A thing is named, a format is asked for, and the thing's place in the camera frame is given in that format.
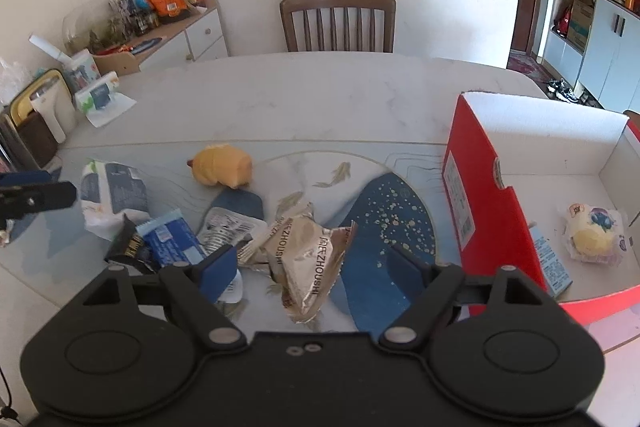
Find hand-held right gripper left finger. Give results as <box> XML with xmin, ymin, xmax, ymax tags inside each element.
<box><xmin>82</xmin><ymin>244</ymin><xmax>248</xmax><ymax>350</ymax></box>

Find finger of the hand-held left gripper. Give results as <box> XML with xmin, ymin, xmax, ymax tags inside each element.
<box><xmin>0</xmin><ymin>171</ymin><xmax>79</xmax><ymax>230</ymax></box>

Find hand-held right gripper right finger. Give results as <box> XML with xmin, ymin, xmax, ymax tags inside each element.
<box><xmin>377</xmin><ymin>243</ymin><xmax>546</xmax><ymax>350</ymax></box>

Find blue snack packet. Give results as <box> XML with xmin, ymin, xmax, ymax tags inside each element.
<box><xmin>135</xmin><ymin>209</ymin><xmax>208</xmax><ymax>270</ymax></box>

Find beige snack wrapper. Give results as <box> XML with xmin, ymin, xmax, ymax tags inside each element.
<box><xmin>260</xmin><ymin>202</ymin><xmax>359</xmax><ymax>325</ymax></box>

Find yellow plush toy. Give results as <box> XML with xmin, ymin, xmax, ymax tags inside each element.
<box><xmin>187</xmin><ymin>144</ymin><xmax>254</xmax><ymax>188</ymax></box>

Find red cardboard box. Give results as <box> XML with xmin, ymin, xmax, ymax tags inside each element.
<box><xmin>442</xmin><ymin>91</ymin><xmax>640</xmax><ymax>325</ymax></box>

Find silver white snack packet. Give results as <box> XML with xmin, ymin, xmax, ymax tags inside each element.
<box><xmin>197</xmin><ymin>206</ymin><xmax>268</xmax><ymax>303</ymax></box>

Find brown wallet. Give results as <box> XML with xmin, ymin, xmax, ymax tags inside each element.
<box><xmin>15</xmin><ymin>112</ymin><xmax>59</xmax><ymax>168</ymax></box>

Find white blue tissue packet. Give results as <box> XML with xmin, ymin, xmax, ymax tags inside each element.
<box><xmin>80</xmin><ymin>158</ymin><xmax>151</xmax><ymax>240</ymax></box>

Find white plastic bottle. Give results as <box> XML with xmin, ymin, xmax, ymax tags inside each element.
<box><xmin>30</xmin><ymin>89</ymin><xmax>68</xmax><ymax>144</ymax></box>

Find black snack packet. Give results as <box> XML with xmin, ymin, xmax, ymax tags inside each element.
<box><xmin>104</xmin><ymin>214</ymin><xmax>161</xmax><ymax>274</ymax></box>

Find yellow tray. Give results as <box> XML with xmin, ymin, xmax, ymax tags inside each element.
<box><xmin>10</xmin><ymin>69</ymin><xmax>66</xmax><ymax>128</ymax></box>

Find white green tissue pack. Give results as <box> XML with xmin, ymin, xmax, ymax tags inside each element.
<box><xmin>75</xmin><ymin>72</ymin><xmax>137</xmax><ymax>128</ymax></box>

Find small light blue carton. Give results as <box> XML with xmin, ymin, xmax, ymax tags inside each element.
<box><xmin>530</xmin><ymin>224</ymin><xmax>574</xmax><ymax>298</ymax></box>

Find glass dome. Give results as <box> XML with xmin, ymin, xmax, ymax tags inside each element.
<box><xmin>62</xmin><ymin>2</ymin><xmax>131</xmax><ymax>55</ymax></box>

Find yellow bread packet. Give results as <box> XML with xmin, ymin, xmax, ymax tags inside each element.
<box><xmin>560</xmin><ymin>202</ymin><xmax>628</xmax><ymax>265</ymax></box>

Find white wooden sideboard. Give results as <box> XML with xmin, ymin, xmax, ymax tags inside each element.
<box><xmin>92</xmin><ymin>0</ymin><xmax>231</xmax><ymax>75</ymax></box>

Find pair of shoes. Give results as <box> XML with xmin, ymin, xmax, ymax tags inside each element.
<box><xmin>547</xmin><ymin>78</ymin><xmax>581</xmax><ymax>102</ymax></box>

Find red bag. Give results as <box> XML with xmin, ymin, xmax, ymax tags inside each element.
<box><xmin>552</xmin><ymin>7</ymin><xmax>574</xmax><ymax>36</ymax></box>

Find brown cardboard box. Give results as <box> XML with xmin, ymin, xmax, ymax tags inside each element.
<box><xmin>567</xmin><ymin>0</ymin><xmax>596</xmax><ymax>52</ymax></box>

